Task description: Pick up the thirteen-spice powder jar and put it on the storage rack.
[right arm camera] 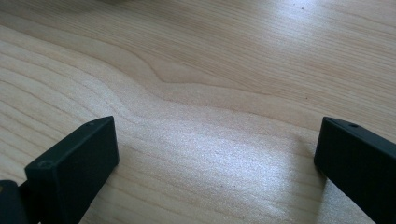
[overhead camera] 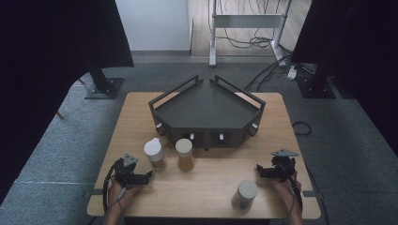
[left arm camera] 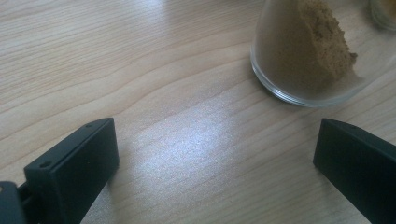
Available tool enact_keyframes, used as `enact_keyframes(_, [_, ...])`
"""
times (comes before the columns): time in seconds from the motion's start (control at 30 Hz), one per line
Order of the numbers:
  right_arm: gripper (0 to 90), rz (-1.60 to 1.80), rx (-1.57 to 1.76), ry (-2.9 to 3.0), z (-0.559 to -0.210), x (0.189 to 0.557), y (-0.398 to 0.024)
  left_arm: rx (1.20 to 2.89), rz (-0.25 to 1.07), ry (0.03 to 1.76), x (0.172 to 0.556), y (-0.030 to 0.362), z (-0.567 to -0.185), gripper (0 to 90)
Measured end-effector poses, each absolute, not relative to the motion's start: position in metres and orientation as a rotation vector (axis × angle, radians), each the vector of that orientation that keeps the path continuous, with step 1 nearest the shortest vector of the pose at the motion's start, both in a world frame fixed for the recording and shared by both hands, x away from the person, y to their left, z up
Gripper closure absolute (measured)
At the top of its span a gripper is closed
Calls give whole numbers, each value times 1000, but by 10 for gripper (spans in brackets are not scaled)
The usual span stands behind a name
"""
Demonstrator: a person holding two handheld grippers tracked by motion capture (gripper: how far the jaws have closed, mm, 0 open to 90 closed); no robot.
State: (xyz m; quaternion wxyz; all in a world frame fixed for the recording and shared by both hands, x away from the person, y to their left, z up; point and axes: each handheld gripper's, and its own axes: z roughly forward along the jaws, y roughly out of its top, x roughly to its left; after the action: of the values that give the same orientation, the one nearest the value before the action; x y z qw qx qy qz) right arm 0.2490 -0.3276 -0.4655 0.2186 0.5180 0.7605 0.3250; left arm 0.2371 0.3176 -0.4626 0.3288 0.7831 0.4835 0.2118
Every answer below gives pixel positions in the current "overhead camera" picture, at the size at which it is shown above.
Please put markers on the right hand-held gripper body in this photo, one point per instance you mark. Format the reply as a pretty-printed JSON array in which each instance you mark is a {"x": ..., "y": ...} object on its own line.
[{"x": 283, "y": 167}]

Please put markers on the grey table bracket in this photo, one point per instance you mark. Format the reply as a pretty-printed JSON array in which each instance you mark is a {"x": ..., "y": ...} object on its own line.
[
  {"x": 309, "y": 193},
  {"x": 94, "y": 193}
]

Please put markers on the person's right hand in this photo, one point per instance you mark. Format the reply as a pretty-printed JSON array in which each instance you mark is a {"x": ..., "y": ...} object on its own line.
[{"x": 286, "y": 190}]

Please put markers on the black curtain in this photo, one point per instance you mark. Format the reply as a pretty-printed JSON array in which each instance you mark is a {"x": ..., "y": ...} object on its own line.
[
  {"x": 47, "y": 62},
  {"x": 359, "y": 47}
]

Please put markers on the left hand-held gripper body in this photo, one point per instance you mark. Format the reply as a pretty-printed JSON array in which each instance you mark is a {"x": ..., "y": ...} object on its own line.
[{"x": 126, "y": 173}]

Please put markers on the dark spice jar with grey lid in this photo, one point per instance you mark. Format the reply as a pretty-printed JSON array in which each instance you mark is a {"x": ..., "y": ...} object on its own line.
[{"x": 244, "y": 193}]

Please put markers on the black corner storage rack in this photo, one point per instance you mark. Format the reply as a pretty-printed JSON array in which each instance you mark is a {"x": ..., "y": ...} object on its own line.
[{"x": 206, "y": 111}]

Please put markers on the white power strip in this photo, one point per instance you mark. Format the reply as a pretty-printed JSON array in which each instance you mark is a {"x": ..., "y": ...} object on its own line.
[{"x": 292, "y": 72}]

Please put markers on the amber spice jar with beige lid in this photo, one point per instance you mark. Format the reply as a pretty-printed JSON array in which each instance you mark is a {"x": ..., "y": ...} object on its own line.
[{"x": 184, "y": 153}]

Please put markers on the spice jar with white flip lid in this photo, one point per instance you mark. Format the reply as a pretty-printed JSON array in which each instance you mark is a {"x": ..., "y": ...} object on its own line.
[{"x": 154, "y": 151}]

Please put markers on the black stand with base plate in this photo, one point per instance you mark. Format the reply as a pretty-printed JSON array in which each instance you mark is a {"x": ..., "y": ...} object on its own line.
[
  {"x": 316, "y": 87},
  {"x": 104, "y": 89}
]

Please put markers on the wooden table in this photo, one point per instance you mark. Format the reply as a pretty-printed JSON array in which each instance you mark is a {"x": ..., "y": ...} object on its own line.
[{"x": 203, "y": 190}]

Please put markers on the white metal stand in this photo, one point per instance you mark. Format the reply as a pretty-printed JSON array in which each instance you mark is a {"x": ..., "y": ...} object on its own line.
[{"x": 247, "y": 21}]

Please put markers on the person's left hand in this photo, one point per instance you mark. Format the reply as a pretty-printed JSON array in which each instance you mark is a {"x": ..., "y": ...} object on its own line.
[{"x": 123, "y": 195}]

